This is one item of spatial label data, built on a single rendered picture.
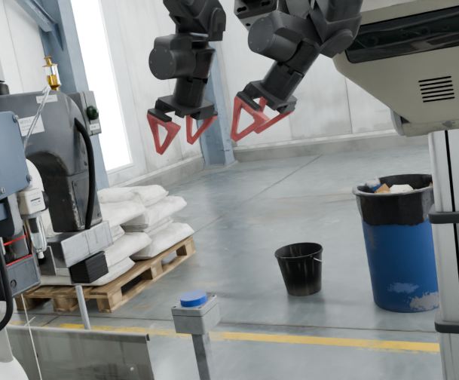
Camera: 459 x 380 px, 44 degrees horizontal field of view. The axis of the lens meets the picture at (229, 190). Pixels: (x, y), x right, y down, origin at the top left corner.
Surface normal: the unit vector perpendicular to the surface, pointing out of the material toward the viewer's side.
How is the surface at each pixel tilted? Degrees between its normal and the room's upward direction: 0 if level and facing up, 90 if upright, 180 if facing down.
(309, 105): 90
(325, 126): 90
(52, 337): 90
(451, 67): 130
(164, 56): 90
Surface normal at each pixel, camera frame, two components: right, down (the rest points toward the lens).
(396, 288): -0.57, 0.29
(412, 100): -0.22, 0.80
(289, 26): 0.56, -0.51
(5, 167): 0.99, -0.16
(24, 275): 0.89, -0.07
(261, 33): -0.73, -0.11
